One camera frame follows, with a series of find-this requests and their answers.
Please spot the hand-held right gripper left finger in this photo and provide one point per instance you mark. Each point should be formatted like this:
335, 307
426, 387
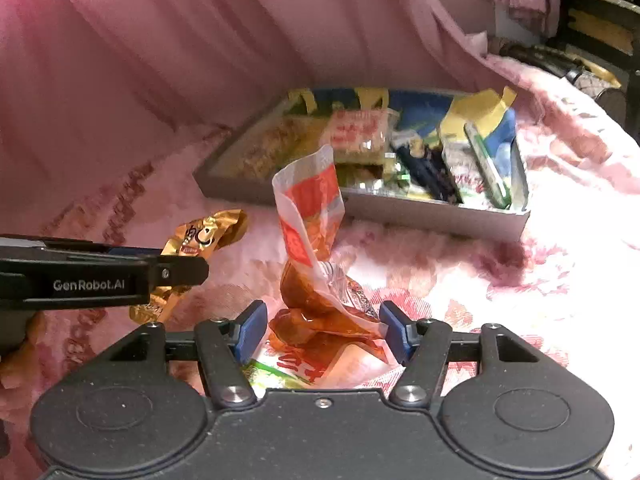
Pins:
252, 330

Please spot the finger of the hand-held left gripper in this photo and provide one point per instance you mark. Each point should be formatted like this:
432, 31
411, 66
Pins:
180, 271

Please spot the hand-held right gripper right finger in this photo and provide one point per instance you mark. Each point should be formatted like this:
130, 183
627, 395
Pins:
392, 330

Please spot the golden crinkled wrapper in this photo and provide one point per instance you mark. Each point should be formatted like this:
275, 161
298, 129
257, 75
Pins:
200, 232

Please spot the grey cardboard box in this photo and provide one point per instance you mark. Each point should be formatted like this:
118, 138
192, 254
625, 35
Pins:
425, 215

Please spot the orange white snack packet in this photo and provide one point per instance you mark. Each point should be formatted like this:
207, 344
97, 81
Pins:
310, 200

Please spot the yellow noodle snack packet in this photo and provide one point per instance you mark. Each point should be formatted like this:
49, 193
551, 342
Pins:
270, 150

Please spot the green sausage stick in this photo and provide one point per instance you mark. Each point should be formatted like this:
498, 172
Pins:
487, 170

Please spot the clear rice cake packet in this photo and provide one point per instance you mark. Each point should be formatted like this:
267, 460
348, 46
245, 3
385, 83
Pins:
357, 132

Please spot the pale snack packet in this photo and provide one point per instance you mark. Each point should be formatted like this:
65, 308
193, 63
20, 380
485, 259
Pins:
285, 367

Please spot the pink floral blanket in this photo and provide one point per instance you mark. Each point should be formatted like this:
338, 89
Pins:
500, 290

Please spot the dark blue stick packet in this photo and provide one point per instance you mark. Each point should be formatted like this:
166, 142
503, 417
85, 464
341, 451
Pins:
432, 175

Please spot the yellow blue printed paper lining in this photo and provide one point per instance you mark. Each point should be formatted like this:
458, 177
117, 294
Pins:
480, 110

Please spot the pink curtain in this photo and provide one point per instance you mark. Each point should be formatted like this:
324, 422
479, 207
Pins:
225, 35

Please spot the patterned handbag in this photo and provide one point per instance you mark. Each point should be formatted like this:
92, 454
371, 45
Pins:
592, 82

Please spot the dark wooden furniture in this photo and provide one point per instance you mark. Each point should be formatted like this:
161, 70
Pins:
595, 25

